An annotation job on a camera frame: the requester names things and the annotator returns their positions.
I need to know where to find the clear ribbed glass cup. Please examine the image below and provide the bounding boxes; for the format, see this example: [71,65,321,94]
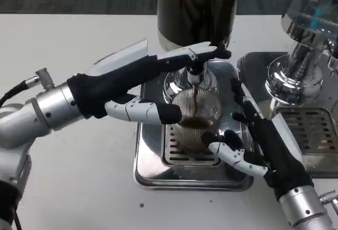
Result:
[170,87,224,156]

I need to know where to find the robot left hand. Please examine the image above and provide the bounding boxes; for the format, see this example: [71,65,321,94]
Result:
[66,39,232,125]

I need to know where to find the chrome drink dispenser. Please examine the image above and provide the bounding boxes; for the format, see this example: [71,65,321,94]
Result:
[265,0,338,109]

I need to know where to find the steel drip tray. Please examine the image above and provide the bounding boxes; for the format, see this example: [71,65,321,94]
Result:
[237,52,338,180]
[134,60,255,189]

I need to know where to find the chrome dispenser tap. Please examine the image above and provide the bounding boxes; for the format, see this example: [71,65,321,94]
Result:
[326,39,338,75]

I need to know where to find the black dispenser tap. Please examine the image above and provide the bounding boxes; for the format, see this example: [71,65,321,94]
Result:
[185,65,208,86]

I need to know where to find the dark drink dispenser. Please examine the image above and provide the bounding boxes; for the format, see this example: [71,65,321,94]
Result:
[156,0,242,104]

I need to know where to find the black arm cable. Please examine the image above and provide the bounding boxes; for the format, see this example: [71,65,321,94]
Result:
[0,78,35,108]

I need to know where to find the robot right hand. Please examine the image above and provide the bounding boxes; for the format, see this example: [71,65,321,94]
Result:
[202,77,315,200]

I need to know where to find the steel drip grid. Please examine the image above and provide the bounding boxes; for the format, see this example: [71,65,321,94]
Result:
[277,107,338,154]
[161,123,223,167]

